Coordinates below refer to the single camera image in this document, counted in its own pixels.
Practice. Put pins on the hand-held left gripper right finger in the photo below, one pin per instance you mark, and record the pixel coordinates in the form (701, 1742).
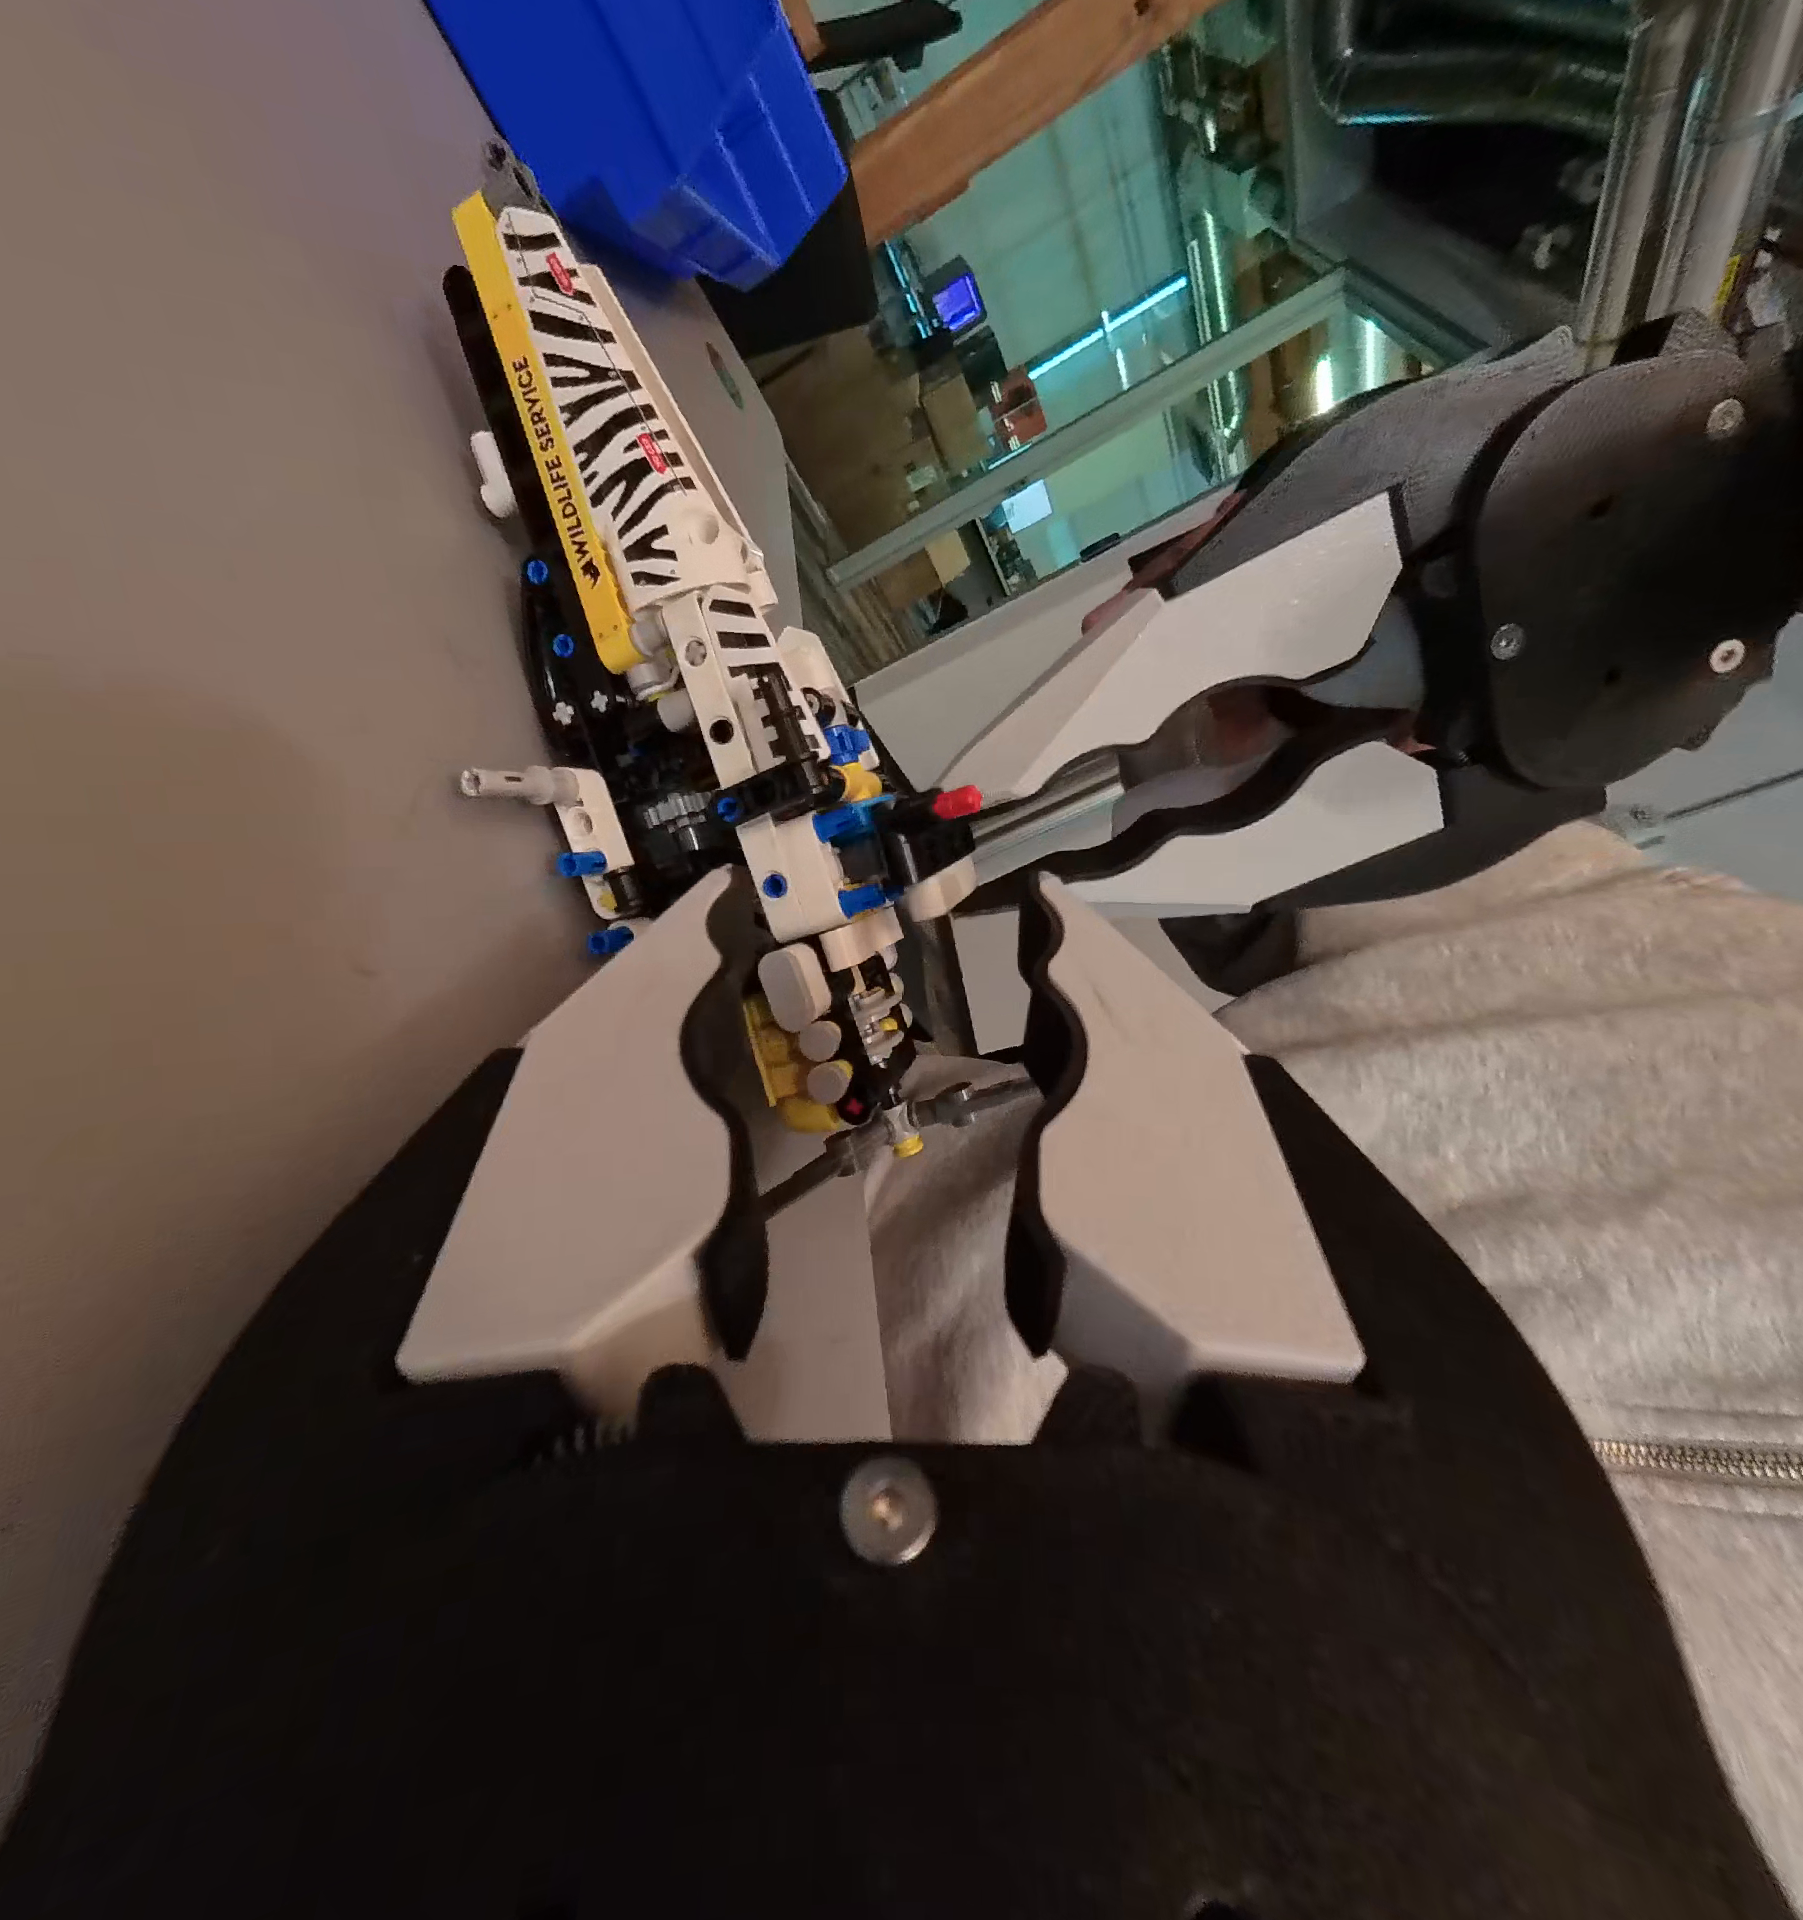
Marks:
(1199, 1196)

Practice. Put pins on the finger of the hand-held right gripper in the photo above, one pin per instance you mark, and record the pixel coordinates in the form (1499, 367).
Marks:
(1259, 596)
(1338, 826)

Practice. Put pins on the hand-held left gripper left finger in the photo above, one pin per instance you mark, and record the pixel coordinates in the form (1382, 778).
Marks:
(573, 1185)

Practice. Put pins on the zebra striped lego helicopter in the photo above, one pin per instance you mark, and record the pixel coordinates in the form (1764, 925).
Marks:
(604, 417)

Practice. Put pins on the wooden beam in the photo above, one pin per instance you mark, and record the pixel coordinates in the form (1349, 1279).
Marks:
(993, 110)

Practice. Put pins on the blue plastic bin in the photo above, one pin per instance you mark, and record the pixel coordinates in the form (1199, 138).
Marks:
(659, 110)

